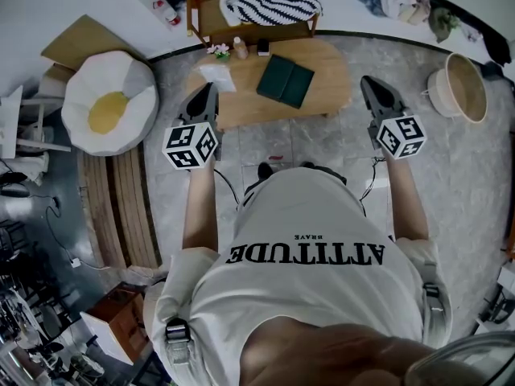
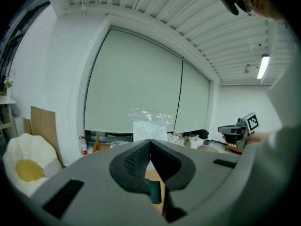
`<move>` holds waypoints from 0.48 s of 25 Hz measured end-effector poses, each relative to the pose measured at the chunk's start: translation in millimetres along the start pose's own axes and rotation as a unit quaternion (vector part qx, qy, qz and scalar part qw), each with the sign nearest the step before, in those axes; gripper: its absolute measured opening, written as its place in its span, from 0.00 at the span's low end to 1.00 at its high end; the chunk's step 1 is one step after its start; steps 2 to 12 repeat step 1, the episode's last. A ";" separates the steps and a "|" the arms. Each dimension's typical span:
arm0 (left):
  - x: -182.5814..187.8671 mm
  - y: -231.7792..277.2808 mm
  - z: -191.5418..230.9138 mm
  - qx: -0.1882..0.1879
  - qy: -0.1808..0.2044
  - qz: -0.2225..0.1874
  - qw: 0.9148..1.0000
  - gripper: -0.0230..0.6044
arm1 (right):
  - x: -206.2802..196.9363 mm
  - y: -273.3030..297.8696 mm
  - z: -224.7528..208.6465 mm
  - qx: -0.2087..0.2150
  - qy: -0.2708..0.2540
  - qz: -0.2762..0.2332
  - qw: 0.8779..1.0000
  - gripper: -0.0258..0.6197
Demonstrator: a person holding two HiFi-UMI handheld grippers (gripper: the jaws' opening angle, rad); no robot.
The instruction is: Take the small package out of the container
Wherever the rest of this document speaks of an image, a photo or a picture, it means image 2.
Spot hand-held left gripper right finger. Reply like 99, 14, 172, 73
150, 138, 241, 226

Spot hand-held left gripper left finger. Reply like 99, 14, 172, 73
30, 138, 163, 226

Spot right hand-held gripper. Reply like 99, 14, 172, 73
217, 112, 260, 151

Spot dark green box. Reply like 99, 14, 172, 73
143, 178, 163, 204

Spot small white packet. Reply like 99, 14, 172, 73
127, 108, 175, 143

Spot person's right forearm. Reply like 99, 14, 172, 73
246, 130, 274, 144

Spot brown wooden piano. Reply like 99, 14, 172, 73
224, 142, 244, 154

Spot white round pouf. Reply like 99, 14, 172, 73
197, 145, 221, 153

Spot wooden chair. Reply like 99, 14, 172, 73
92, 132, 114, 153

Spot black and white striped cloth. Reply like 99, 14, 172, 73
110, 139, 133, 149

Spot oval wooden coffee table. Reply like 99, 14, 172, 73
145, 169, 166, 213

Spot narrow white roller blind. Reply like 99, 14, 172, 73
174, 61, 211, 134

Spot person in white coat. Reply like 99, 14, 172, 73
231, 71, 301, 226

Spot ceiling tube light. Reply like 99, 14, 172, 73
256, 53, 270, 80

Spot egg-shaped bean bag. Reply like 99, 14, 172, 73
2, 133, 63, 198

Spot brown cardboard sheet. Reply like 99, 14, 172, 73
30, 105, 64, 168

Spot large white roller blind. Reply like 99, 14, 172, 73
84, 28, 184, 135

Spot white side table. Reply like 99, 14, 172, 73
0, 98, 18, 130

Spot person's eyeglasses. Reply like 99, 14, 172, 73
244, 3, 257, 17

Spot white flowers in vase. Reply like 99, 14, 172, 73
3, 76, 14, 103

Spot person's face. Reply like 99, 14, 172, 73
244, 0, 283, 21

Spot black head-worn camera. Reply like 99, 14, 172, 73
218, 0, 240, 16

